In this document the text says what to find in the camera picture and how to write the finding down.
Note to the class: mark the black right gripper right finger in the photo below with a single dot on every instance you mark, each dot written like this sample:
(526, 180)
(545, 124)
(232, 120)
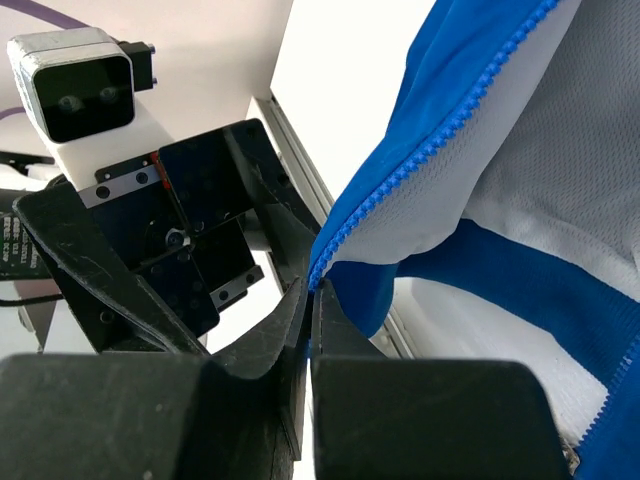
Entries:
(381, 418)

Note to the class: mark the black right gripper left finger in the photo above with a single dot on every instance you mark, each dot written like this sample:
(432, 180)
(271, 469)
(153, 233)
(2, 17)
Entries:
(234, 415)

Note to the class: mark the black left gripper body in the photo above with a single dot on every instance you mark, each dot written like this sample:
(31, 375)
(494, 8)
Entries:
(167, 216)

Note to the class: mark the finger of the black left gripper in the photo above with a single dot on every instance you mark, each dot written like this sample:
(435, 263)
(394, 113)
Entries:
(116, 309)
(273, 218)

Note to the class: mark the blue red white hooded jacket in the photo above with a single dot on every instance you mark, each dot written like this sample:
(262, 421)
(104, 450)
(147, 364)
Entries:
(510, 170)

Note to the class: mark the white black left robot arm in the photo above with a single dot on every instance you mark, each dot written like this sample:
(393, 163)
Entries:
(25, 240)

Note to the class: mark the aluminium table frame rail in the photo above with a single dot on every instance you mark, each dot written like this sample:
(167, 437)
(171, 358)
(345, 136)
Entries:
(392, 339)

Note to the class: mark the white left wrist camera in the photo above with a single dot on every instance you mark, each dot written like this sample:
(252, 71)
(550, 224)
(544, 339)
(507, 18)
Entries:
(78, 88)

